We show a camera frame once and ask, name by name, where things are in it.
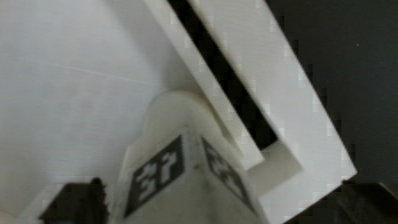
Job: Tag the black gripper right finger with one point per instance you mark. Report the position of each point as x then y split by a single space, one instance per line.
369 203

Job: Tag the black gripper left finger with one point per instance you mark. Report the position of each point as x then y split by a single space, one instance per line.
79 207

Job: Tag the white table leg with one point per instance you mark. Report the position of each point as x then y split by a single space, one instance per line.
184 185

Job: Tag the white square tabletop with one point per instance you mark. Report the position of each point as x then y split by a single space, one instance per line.
95 55

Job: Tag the white U-shaped obstacle fence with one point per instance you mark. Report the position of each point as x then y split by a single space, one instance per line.
271 109

